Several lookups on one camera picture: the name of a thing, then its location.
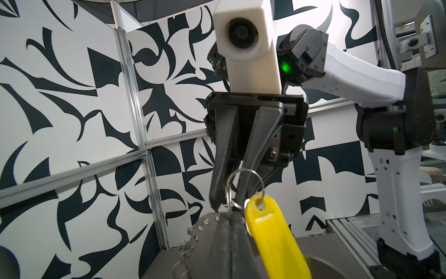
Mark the yellow key tag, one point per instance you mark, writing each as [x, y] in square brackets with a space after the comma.
[278, 248]

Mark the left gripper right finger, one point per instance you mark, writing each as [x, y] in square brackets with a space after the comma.
[244, 264]

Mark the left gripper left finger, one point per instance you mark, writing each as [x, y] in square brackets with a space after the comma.
[220, 263]

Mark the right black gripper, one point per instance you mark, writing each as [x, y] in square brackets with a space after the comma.
[261, 130]

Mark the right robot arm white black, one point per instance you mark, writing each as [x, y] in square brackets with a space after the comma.
[395, 119]

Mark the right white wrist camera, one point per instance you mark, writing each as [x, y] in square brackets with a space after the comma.
[245, 37]

